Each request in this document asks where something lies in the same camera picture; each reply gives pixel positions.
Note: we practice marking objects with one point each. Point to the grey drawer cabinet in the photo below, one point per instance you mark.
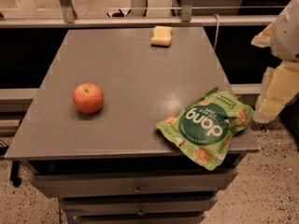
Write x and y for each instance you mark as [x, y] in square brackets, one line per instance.
[112, 166]

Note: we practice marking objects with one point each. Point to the yellow sponge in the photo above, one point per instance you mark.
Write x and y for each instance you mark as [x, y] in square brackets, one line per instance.
[162, 36]

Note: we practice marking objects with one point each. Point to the metal rail frame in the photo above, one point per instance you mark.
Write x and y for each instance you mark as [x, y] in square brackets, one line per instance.
[115, 13]

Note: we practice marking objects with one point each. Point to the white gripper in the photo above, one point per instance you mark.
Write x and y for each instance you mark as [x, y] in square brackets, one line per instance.
[287, 36]

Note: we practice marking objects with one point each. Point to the green rice chip bag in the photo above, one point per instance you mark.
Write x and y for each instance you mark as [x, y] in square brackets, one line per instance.
[203, 131]

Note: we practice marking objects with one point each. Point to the red apple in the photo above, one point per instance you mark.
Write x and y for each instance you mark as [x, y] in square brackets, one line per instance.
[88, 98]

